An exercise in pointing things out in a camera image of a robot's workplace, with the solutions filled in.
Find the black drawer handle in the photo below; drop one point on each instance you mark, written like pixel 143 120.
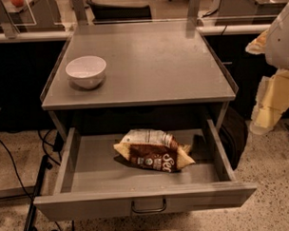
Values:
pixel 148 207

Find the grey metal counter cabinet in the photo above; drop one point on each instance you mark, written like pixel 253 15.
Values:
pixel 150 63

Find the brown chip bag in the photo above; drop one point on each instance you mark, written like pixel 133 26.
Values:
pixel 154 149

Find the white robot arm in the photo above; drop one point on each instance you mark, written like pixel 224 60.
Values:
pixel 277 41

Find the grey open top drawer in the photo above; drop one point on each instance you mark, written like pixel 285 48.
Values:
pixel 95 182

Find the orange round fruit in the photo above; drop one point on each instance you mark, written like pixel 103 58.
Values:
pixel 17 3

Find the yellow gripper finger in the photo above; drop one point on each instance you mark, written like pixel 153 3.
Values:
pixel 272 100
pixel 258 45

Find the white ceramic bowl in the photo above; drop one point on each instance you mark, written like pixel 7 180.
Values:
pixel 86 72

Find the black chair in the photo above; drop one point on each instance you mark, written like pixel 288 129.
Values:
pixel 108 13

